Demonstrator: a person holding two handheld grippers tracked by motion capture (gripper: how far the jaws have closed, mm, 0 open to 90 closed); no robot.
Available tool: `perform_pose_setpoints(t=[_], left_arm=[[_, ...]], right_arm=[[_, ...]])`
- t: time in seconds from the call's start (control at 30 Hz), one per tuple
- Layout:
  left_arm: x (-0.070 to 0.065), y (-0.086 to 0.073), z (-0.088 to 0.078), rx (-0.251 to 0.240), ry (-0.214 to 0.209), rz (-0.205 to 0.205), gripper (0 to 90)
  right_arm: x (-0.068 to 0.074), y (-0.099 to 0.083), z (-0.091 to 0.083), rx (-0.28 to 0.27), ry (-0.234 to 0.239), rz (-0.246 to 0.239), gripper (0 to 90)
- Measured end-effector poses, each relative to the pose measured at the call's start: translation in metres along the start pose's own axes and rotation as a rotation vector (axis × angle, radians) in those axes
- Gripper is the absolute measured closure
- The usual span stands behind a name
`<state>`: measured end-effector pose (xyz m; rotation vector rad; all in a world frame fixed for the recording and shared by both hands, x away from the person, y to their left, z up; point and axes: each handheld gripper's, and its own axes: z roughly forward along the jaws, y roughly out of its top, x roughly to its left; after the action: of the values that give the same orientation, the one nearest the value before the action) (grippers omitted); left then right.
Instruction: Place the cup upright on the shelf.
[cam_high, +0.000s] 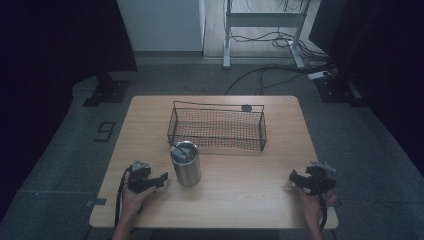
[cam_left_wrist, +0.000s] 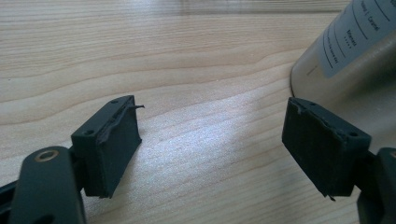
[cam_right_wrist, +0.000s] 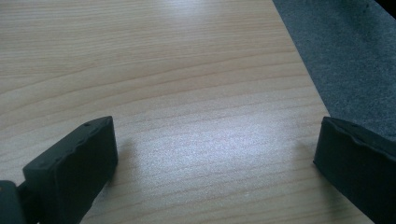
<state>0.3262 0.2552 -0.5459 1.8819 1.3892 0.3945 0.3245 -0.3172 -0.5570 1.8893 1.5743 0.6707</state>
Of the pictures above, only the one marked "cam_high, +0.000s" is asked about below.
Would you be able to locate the person's left hand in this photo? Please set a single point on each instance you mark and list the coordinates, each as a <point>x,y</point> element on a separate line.
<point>134,201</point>

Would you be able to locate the white metal desk frame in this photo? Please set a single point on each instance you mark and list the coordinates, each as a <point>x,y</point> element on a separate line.
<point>263,20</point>

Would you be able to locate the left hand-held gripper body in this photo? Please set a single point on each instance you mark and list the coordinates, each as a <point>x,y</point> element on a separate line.
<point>137,180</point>

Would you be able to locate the white power strip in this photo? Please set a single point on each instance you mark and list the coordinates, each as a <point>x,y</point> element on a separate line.
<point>319,75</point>

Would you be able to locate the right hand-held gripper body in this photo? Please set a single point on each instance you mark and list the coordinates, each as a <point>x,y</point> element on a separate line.
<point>320,180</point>

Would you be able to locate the round dark basket tag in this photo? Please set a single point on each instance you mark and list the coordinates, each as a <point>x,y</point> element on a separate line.
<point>246,108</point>

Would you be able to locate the stainless steel tumbler with lid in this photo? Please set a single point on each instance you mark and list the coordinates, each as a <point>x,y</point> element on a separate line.
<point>186,166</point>

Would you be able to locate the grey tape piece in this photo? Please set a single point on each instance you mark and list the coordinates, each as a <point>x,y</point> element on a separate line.
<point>96,202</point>

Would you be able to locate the person's right hand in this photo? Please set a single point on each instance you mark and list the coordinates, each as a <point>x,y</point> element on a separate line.
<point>313,205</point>

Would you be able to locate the black stand base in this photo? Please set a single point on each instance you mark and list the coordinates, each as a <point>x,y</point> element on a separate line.
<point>336,88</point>
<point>108,90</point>

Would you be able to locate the black curtain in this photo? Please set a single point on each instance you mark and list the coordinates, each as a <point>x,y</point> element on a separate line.
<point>50,66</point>
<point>383,66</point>

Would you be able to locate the white cabinet panel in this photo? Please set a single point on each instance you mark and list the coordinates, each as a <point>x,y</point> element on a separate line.
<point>160,25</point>

